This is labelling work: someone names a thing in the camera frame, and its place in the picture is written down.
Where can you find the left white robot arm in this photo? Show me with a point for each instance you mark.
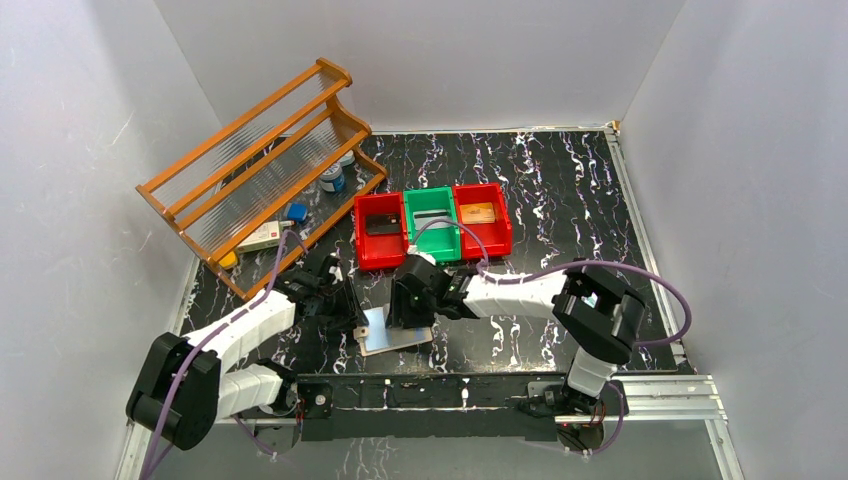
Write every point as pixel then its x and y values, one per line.
pixel 189 382

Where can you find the red plastic bin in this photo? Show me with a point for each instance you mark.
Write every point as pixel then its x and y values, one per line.
pixel 381 237
pixel 497 237

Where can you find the small yellow object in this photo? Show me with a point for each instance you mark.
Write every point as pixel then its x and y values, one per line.
pixel 229 261

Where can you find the silver card in bin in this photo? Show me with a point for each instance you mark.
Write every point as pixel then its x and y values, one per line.
pixel 422 217

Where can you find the green plastic bin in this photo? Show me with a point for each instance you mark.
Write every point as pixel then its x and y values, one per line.
pixel 431 222

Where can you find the small blue cube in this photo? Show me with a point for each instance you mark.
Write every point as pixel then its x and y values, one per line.
pixel 296 212

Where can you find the black card in bin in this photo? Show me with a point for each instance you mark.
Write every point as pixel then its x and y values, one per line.
pixel 383 224

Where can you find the gold card in bin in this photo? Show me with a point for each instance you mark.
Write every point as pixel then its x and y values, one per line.
pixel 477 213

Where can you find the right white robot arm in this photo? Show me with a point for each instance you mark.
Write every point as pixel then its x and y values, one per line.
pixel 600 312

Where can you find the small white red box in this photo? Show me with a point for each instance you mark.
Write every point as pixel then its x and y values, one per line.
pixel 266 236

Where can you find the orange wooden shelf rack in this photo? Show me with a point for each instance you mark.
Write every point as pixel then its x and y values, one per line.
pixel 272 155

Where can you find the left red plastic bin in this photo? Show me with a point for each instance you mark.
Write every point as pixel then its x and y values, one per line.
pixel 381 237

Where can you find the blue white round jar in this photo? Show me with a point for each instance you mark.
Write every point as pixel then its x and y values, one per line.
pixel 333 180

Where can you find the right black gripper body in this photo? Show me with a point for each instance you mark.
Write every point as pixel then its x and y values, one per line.
pixel 434 301

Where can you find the beige leather card holder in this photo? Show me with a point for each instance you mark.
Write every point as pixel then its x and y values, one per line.
pixel 376 336

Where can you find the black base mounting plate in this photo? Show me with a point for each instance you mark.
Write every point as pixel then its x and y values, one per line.
pixel 535 407

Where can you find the right red plastic bin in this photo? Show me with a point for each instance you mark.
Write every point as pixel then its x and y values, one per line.
pixel 497 237

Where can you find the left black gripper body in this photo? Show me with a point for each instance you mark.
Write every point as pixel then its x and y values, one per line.
pixel 348 310

